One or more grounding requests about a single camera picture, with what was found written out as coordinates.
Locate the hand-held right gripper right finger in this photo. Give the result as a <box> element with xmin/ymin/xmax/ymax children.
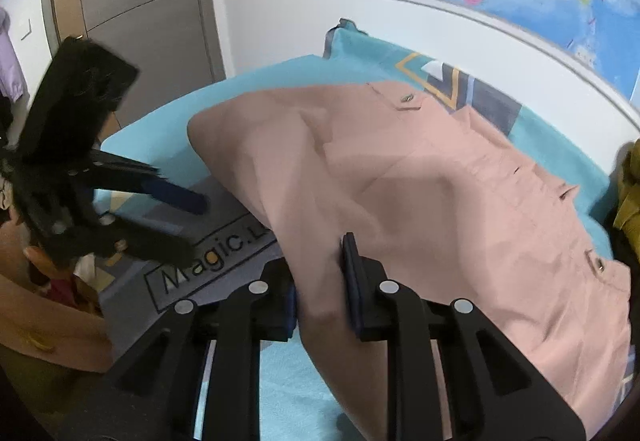
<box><xmin>340</xmin><ymin>231</ymin><xmax>587</xmax><ymax>441</ymax></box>

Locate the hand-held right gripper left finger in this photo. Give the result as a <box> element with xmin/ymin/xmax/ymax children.
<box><xmin>59</xmin><ymin>265</ymin><xmax>299</xmax><ymax>441</ymax></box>

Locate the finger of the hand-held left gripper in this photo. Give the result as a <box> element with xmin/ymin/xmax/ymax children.
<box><xmin>90</xmin><ymin>148</ymin><xmax>211</xmax><ymax>216</ymax></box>
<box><xmin>70</xmin><ymin>215</ymin><xmax>197</xmax><ymax>268</ymax></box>

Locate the pink zip jacket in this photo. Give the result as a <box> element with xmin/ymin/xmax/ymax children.
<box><xmin>187</xmin><ymin>81</ymin><xmax>632</xmax><ymax>441</ymax></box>

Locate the person's left hand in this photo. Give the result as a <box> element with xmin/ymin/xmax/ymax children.
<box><xmin>22</xmin><ymin>245</ymin><xmax>55</xmax><ymax>278</ymax></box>

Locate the purple garment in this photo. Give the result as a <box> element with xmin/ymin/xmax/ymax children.
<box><xmin>0</xmin><ymin>5</ymin><xmax>29</xmax><ymax>101</ymax></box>

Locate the orange cloth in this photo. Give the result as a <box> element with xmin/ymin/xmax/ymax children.
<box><xmin>0</xmin><ymin>220</ymin><xmax>117</xmax><ymax>374</ymax></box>

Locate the turquoise printed bed sheet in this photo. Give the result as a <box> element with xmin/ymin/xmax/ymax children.
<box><xmin>94</xmin><ymin>18</ymin><xmax>618</xmax><ymax>441</ymax></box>

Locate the dark olive cloth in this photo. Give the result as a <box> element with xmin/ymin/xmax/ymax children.
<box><xmin>0</xmin><ymin>345</ymin><xmax>113</xmax><ymax>424</ymax></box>

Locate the mustard yellow garment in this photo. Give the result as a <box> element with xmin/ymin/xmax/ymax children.
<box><xmin>611</xmin><ymin>137</ymin><xmax>640</xmax><ymax>264</ymax></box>

